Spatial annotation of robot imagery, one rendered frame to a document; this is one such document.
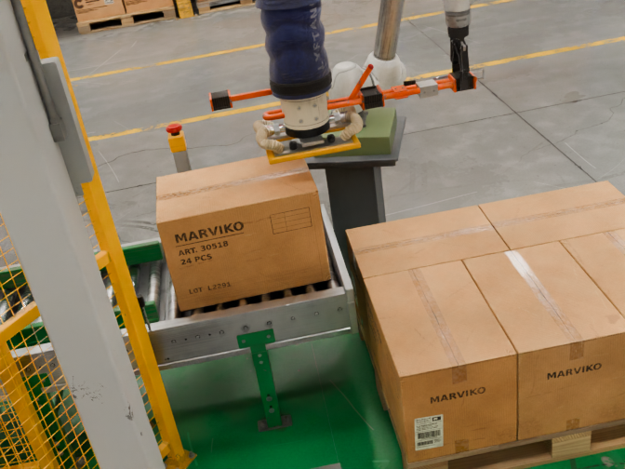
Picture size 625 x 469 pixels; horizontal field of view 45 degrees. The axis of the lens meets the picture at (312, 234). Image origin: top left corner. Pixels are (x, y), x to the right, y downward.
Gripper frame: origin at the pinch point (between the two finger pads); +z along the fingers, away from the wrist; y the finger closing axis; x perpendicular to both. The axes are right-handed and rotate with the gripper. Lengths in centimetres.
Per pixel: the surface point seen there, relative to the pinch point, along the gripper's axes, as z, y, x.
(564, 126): 120, -195, 133
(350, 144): 12, 15, -46
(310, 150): 11, 14, -61
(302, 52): -24, 11, -58
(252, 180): 26, 0, -84
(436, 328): 66, 60, -30
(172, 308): 66, 16, -123
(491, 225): 66, 0, 11
